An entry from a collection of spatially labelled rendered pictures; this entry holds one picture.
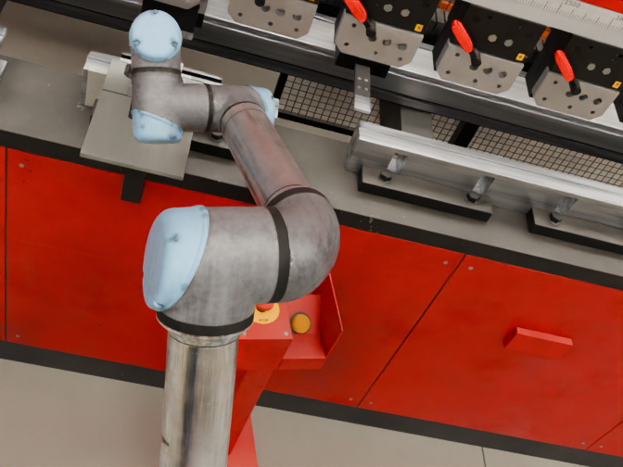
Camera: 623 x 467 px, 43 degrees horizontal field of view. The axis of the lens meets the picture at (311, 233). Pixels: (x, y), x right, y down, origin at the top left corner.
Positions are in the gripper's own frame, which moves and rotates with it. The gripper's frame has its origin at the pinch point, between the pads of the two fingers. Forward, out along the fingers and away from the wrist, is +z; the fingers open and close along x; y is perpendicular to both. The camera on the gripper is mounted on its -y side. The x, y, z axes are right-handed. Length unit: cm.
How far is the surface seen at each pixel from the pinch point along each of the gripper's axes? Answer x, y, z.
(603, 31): -75, 25, -25
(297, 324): -38, -39, 3
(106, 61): 10.3, 3.4, 7.9
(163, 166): -5.3, -15.3, -12.2
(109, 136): 5.0, -12.3, -9.5
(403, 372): -78, -50, 46
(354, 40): -33.4, 14.9, -13.7
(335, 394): -64, -62, 60
